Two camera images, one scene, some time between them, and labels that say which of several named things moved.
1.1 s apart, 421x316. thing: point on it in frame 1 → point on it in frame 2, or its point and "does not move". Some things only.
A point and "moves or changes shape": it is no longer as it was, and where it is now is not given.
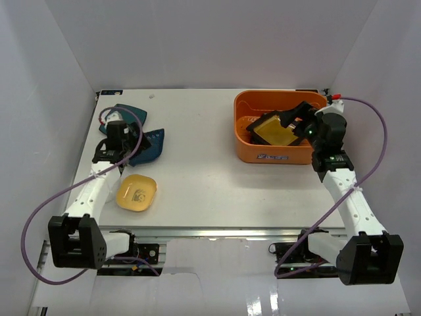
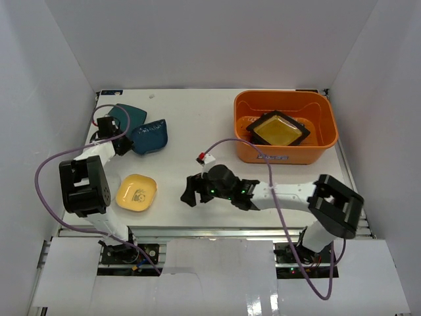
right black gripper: x=304 y=108 → x=194 y=183
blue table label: x=112 y=92 does not move
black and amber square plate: x=267 y=130 does not move
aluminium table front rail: x=223 y=232 does not move
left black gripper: x=137 y=141 → x=123 y=145
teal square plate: x=127 y=116 does not move
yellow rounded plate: x=135 y=192 does not move
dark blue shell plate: x=156 y=138 moves or changes shape
